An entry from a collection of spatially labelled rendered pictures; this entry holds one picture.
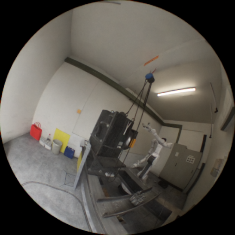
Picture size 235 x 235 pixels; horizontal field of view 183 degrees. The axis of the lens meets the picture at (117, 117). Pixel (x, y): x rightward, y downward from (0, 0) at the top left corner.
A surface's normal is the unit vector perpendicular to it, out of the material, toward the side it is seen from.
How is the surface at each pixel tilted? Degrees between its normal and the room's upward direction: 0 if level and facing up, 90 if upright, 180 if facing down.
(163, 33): 180
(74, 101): 90
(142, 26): 180
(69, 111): 90
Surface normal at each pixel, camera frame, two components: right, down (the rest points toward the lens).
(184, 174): -0.81, -0.43
